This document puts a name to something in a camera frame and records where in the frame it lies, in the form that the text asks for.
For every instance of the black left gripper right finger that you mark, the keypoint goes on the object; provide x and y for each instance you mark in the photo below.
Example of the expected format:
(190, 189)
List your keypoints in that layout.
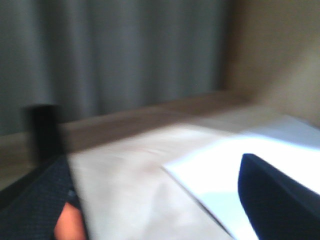
(277, 206)

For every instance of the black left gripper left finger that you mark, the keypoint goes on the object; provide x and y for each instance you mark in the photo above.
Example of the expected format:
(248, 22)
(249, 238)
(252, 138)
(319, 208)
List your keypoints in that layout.
(30, 207)

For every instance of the black stapler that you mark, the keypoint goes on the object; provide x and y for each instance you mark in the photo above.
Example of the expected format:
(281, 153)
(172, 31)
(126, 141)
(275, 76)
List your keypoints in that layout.
(70, 225)

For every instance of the white paper sheets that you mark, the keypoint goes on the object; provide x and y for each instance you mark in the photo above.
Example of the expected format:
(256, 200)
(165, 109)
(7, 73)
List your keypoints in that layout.
(180, 182)

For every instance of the grey curtain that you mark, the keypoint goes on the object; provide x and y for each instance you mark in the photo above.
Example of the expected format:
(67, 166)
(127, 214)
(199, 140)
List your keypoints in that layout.
(93, 57)

